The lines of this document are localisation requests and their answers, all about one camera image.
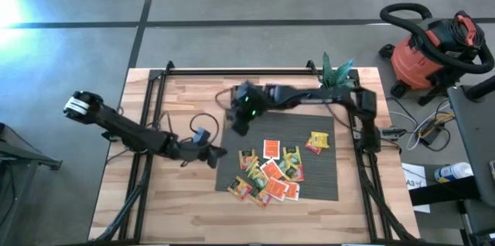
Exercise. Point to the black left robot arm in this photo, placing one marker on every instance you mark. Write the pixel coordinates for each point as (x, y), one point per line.
(127, 134)

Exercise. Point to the dark grey woven placemat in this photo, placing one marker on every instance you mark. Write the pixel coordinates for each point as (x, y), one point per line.
(309, 176)

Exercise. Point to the yellow tea packet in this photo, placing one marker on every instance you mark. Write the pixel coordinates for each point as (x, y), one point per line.
(320, 139)

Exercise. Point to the green plant in white pot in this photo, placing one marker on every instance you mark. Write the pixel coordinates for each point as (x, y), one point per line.
(336, 76)

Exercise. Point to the orange black shop vacuum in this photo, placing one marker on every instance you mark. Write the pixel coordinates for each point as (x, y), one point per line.
(421, 60)

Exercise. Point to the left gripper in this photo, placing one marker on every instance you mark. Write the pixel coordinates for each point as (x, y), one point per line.
(197, 153)

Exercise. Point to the red peach tea packet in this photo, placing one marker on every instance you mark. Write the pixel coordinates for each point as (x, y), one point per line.
(311, 148)
(246, 159)
(297, 174)
(239, 188)

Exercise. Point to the white spray can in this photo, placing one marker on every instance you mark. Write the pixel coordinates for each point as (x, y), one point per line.
(454, 171)

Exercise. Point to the white paper sheet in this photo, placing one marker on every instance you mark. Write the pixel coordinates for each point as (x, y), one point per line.
(414, 172)

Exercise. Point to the black power adapter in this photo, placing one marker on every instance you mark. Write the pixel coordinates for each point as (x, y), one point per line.
(431, 134)

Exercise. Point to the black floor stand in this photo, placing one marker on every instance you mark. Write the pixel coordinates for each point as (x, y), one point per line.
(27, 158)

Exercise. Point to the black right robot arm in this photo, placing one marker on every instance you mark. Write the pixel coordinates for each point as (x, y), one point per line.
(309, 95)

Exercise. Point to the green lemon lime tea packet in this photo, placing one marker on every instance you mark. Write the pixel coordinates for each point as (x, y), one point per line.
(284, 165)
(257, 176)
(292, 154)

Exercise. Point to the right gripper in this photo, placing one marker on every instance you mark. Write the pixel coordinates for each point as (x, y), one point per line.
(249, 104)

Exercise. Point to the mango tea sachet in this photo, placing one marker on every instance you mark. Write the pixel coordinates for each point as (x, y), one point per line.
(261, 198)

